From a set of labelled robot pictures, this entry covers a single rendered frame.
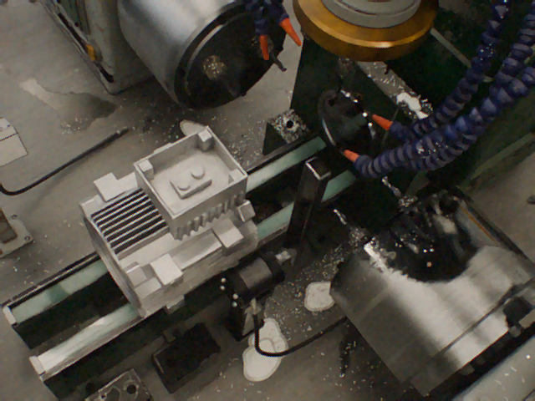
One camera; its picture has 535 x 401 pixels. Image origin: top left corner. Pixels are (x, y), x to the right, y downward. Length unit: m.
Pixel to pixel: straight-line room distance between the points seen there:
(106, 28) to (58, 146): 0.26
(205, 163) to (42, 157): 0.50
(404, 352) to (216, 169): 0.36
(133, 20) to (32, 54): 0.41
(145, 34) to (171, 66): 0.08
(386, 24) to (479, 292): 0.35
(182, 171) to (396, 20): 0.35
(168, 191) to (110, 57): 0.49
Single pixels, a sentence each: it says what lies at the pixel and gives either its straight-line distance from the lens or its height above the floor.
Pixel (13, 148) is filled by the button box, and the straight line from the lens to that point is 1.00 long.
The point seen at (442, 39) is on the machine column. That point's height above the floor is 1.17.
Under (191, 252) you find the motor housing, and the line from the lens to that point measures 0.87.
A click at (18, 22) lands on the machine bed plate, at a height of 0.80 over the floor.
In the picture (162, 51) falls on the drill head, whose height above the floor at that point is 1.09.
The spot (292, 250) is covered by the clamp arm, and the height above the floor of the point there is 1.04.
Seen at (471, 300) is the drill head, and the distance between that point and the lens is 0.81.
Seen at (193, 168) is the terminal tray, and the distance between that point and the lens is 0.85.
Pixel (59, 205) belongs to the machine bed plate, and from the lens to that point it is 1.24.
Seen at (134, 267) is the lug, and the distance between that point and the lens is 0.84.
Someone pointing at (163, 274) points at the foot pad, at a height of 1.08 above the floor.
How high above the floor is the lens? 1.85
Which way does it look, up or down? 60 degrees down
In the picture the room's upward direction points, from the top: 11 degrees clockwise
